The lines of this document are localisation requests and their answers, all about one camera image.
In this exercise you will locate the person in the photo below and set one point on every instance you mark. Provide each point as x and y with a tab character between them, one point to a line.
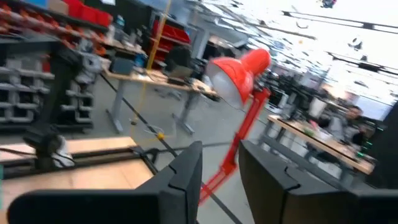
354	115

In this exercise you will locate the grey bin storage rack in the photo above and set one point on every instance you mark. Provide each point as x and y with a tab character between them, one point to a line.
25	90

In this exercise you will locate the green translucent tray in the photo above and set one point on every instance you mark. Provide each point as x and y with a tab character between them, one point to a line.
1	186

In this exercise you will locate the black floor puck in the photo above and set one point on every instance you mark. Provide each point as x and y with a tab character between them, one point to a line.
133	123

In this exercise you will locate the red storage bin shelf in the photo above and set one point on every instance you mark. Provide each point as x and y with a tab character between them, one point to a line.
90	14

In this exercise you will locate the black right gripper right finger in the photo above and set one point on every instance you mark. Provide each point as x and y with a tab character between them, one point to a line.
295	202

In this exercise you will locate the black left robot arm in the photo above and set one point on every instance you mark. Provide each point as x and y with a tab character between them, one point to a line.
43	146

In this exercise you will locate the red desk lamp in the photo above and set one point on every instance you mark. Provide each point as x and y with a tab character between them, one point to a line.
239	74

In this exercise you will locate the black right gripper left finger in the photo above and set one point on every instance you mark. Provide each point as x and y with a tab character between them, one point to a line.
124	208

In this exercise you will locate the black metal table frame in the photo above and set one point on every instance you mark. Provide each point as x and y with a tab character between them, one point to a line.
93	155

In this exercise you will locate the wooden workbench grey legs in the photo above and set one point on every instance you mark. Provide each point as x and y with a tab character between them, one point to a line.
326	144
149	77

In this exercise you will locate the red bin rack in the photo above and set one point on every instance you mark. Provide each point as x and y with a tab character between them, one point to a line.
171	32

